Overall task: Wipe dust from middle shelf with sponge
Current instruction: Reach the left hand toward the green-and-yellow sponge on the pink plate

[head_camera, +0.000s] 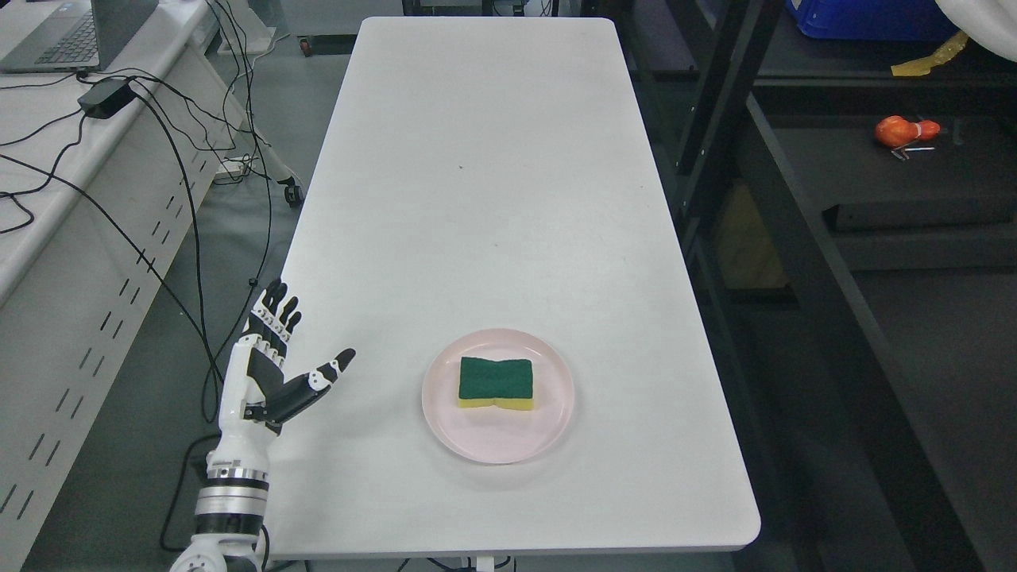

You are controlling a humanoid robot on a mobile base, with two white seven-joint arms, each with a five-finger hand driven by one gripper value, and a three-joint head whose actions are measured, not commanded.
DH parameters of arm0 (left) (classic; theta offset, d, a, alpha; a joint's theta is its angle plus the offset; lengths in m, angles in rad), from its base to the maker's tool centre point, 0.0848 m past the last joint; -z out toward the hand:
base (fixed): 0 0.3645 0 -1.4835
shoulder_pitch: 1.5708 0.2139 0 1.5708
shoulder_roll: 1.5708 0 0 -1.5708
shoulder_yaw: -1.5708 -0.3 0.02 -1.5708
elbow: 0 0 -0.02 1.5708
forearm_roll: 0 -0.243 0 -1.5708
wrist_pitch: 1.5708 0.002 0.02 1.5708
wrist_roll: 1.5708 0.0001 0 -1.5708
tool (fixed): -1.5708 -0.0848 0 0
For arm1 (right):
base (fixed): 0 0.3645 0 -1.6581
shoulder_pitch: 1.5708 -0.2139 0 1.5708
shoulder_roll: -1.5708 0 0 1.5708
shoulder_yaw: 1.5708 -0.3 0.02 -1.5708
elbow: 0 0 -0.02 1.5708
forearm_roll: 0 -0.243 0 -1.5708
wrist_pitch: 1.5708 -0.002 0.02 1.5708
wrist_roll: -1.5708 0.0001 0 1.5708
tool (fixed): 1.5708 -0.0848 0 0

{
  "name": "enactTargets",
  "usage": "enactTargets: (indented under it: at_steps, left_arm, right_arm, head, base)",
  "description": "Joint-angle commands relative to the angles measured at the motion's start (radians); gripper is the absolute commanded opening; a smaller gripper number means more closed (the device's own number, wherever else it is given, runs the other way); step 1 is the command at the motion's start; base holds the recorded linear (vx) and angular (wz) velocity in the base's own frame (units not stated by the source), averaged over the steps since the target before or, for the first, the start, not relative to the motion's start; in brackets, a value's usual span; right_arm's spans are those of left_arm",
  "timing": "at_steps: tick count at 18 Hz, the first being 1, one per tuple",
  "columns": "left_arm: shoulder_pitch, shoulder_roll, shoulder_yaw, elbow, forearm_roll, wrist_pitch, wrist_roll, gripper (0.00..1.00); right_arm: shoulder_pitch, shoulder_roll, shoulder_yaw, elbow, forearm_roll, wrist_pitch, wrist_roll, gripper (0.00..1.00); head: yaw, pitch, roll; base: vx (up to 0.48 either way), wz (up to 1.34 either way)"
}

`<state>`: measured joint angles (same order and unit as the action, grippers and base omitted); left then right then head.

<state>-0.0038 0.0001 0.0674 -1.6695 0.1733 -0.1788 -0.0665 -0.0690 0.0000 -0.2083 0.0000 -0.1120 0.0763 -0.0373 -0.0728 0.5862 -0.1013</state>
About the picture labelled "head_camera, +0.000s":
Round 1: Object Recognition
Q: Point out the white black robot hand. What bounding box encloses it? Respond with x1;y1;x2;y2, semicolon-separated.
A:
207;278;356;479

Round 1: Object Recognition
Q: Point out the green yellow sponge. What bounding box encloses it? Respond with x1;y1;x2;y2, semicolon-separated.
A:
458;356;535;412

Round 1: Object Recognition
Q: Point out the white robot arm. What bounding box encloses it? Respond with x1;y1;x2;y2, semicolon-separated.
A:
170;466;270;571

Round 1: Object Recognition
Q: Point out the black metal shelf rack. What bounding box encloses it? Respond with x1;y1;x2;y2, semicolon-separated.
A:
599;1;1015;571

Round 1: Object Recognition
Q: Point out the white power strip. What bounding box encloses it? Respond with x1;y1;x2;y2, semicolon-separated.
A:
213;156;252;184

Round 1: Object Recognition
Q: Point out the pink round plate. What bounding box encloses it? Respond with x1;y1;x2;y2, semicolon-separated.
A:
421;328;575;465

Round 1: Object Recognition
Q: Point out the white side desk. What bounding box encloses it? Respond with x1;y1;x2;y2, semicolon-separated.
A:
0;0;247;572

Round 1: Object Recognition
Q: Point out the black power adapter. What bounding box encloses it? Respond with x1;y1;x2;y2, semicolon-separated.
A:
77;77;137;119

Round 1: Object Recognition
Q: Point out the grey laptop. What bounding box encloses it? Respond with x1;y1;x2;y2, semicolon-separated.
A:
2;1;160;75

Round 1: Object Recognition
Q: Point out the blue plastic bin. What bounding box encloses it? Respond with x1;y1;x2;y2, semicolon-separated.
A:
784;1;959;42

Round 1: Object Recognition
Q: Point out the yellow tape strip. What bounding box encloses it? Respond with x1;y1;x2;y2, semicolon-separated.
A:
890;30;969;77

